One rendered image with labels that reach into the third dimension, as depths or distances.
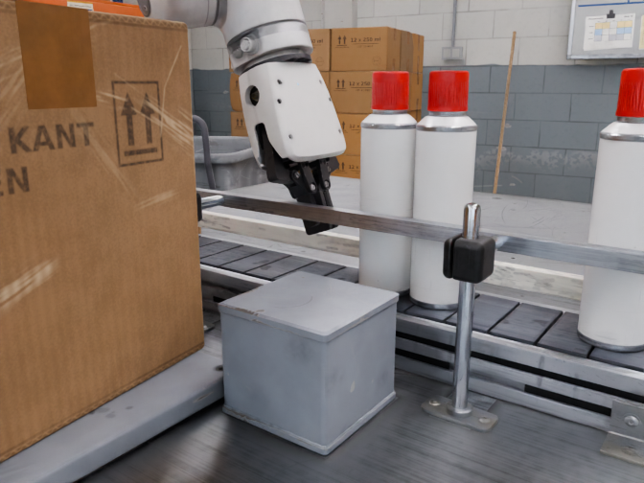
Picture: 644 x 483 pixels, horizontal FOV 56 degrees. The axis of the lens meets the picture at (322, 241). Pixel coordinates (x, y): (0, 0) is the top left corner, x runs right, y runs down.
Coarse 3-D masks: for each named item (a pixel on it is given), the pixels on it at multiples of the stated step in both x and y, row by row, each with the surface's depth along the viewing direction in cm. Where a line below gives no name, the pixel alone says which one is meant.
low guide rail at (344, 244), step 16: (208, 224) 77; (224, 224) 75; (240, 224) 73; (256, 224) 72; (272, 224) 70; (272, 240) 71; (288, 240) 69; (304, 240) 68; (320, 240) 66; (336, 240) 65; (352, 240) 64; (352, 256) 64; (496, 272) 55; (512, 272) 54; (528, 272) 53; (544, 272) 53; (560, 272) 53; (528, 288) 54; (544, 288) 53; (560, 288) 52; (576, 288) 51
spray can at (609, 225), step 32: (640, 96) 41; (608, 128) 43; (640, 128) 41; (608, 160) 43; (640, 160) 41; (608, 192) 43; (640, 192) 42; (608, 224) 44; (640, 224) 42; (608, 288) 44; (640, 288) 44; (608, 320) 45; (640, 320) 44
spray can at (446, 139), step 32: (448, 96) 50; (416, 128) 52; (448, 128) 49; (416, 160) 52; (448, 160) 50; (416, 192) 53; (448, 192) 51; (416, 256) 54; (416, 288) 54; (448, 288) 53
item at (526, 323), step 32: (224, 256) 70; (256, 256) 70; (288, 256) 70; (448, 320) 51; (480, 320) 51; (512, 320) 51; (544, 320) 51; (576, 320) 51; (576, 352) 45; (608, 352) 45; (640, 352) 45
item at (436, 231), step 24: (216, 192) 64; (288, 216) 59; (312, 216) 57; (336, 216) 55; (360, 216) 54; (384, 216) 53; (432, 240) 50; (504, 240) 46; (528, 240) 45; (552, 240) 45; (600, 264) 43; (624, 264) 42
